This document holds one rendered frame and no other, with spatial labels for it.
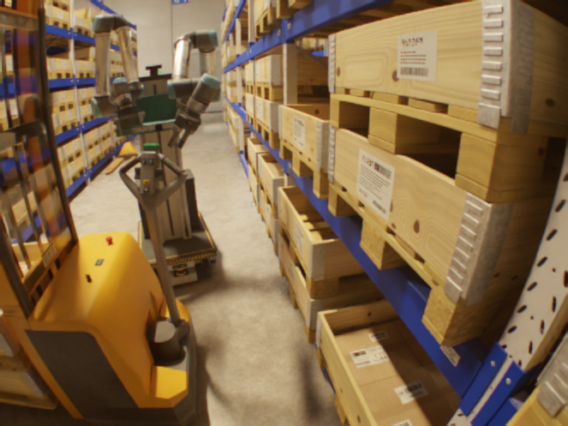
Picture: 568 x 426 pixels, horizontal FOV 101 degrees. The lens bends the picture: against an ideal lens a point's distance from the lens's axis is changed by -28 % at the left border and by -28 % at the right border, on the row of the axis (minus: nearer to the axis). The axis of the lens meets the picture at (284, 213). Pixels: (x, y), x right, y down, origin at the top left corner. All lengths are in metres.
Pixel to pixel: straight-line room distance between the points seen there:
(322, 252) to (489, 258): 1.03
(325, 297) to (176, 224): 1.70
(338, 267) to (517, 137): 1.23
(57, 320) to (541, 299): 1.51
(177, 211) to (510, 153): 2.68
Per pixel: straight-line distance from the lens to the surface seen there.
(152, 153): 1.54
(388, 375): 1.56
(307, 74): 2.35
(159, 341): 1.82
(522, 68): 0.56
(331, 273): 1.62
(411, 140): 0.82
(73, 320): 1.40
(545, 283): 0.59
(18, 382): 2.02
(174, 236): 3.02
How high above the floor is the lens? 1.69
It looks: 24 degrees down
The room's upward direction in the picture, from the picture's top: 1 degrees counter-clockwise
